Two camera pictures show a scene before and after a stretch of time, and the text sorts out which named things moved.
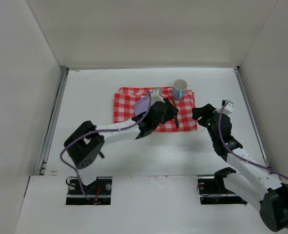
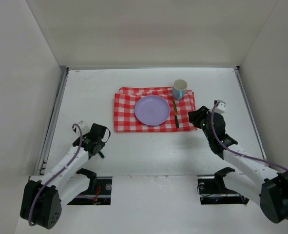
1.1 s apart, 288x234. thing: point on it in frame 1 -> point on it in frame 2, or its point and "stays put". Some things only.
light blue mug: x=179 y=87 stays put
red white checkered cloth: x=126 y=98 stays put
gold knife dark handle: x=176 y=118 stays put
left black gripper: x=168 y=111 -> x=101 y=150
